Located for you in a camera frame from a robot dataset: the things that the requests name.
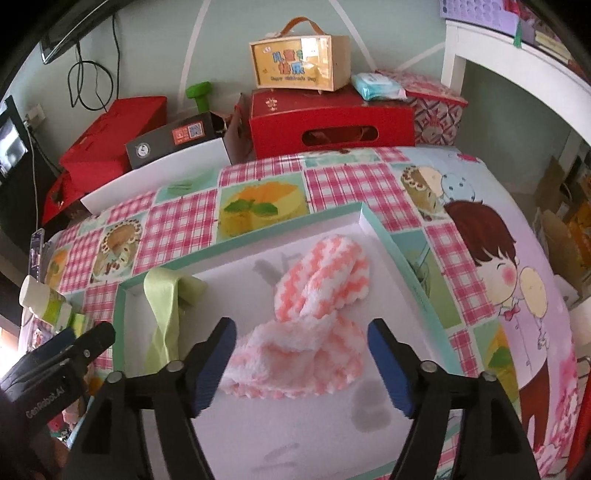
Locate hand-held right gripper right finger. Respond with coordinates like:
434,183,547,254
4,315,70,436
367,318,542,480

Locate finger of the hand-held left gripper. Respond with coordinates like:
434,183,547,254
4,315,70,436
67,322,116,367
28,329,77,361

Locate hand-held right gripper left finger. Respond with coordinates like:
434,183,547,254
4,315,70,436
65,316,238,480

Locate light green cloth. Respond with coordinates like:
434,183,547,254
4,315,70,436
143,268,208,377

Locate teal cardboard tray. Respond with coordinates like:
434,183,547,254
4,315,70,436
112,202,467,480

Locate pink white fluffy towel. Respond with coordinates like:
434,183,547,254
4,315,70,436
217,236,373,398

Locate white bottle with green label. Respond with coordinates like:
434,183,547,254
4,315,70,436
19,275,75,330

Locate black cabinet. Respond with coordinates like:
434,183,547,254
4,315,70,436
0,152,61,259

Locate white foam board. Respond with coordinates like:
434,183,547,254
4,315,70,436
79,137,232,213

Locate black box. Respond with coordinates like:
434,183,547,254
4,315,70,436
124,112,227,171

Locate black monitor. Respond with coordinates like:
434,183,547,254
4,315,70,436
0,97,31,181

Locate cardboard box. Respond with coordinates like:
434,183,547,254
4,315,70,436
536,157,570,208

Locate pink patterned box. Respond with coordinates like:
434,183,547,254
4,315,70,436
376,69,466,147

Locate red box with slot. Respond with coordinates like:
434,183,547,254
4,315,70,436
249,85,416,160

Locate green dumbbell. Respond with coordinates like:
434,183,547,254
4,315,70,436
186,82,212,113

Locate wet wipes pack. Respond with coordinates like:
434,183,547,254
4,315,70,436
351,72,408,101

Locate white desk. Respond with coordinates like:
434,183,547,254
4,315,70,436
441,21,591,153

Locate stack of books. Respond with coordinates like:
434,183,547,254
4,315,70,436
517,4,578,65

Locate purple perforated basket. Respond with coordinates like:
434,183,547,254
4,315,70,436
436,0,522,38

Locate black cable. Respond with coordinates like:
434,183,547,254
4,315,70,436
69,39,115,112

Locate yellow gift box with handle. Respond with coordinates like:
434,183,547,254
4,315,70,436
249,17,352,93

